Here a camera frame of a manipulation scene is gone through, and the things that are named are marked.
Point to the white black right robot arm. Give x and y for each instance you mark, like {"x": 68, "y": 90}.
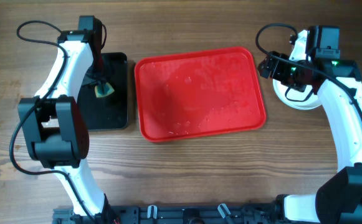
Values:
{"x": 338, "y": 88}

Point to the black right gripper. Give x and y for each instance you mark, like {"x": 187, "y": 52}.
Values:
{"x": 275, "y": 68}

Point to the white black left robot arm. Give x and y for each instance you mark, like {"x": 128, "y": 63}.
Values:
{"x": 53, "y": 127}

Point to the black water tray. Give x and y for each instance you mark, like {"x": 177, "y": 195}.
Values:
{"x": 110, "y": 112}

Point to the red serving tray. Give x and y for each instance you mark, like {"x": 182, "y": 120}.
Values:
{"x": 198, "y": 94}

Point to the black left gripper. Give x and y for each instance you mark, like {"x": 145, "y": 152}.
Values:
{"x": 90, "y": 81}

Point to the white plate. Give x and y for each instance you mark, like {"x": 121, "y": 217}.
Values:
{"x": 305, "y": 100}

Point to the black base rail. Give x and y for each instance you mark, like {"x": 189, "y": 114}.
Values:
{"x": 259, "y": 213}

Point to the green yellow sponge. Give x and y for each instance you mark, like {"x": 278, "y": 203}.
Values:
{"x": 103, "y": 90}

